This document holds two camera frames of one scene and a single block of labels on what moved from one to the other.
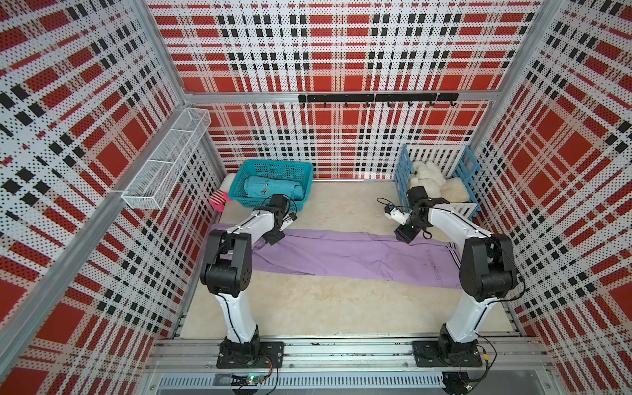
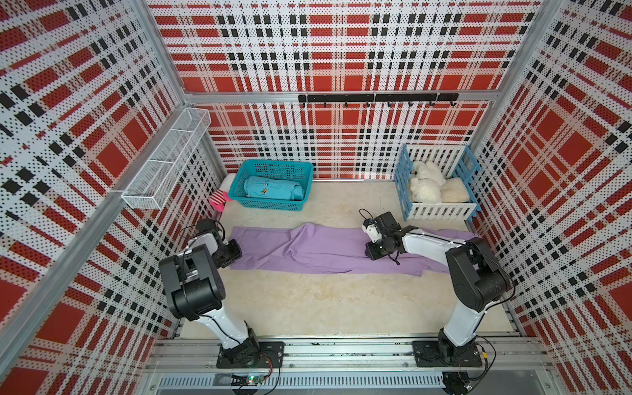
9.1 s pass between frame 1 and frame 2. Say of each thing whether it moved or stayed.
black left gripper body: moved
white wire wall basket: stayed
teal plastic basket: stayed
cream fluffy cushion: stayed
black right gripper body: moved
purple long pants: moved
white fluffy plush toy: stayed
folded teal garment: stayed
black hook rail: stayed
